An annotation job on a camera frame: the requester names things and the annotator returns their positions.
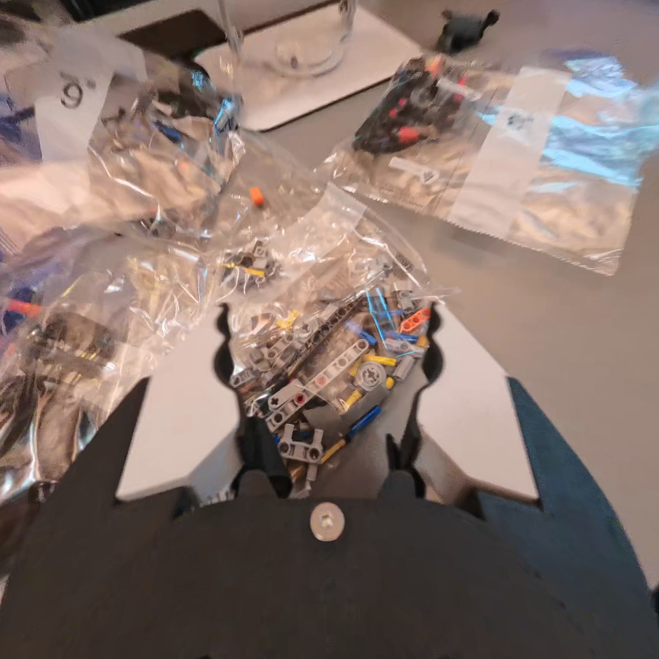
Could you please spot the clear bag of black tyres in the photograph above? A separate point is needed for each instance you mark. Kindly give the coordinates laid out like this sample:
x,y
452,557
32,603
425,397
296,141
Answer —
x,y
67,350

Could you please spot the grey black lego assembly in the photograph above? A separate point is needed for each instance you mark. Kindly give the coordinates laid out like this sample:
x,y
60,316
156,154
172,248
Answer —
x,y
252,267

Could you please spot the orange lego piece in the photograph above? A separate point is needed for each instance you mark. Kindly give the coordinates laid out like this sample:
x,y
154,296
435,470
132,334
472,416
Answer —
x,y
257,197

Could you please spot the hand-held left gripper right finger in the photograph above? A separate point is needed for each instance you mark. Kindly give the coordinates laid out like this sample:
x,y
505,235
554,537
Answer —
x,y
463,412

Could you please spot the clear bag of black red parts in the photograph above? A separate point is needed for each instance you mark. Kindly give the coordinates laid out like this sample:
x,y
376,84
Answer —
x,y
406,113

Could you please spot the clear bag of mixed parts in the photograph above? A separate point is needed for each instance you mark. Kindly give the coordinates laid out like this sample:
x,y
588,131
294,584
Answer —
x,y
329,355

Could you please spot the white book stand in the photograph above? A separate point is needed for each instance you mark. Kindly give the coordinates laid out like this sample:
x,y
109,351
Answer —
x,y
309,98

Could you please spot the white-labelled bag of dark parts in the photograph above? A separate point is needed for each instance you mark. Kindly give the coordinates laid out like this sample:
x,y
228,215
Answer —
x,y
77,103

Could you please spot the small black lego assembly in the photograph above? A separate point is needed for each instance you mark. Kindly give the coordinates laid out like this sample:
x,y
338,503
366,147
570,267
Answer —
x,y
463,31

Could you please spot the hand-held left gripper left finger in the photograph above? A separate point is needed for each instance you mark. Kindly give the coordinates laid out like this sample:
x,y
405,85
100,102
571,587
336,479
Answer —
x,y
190,401

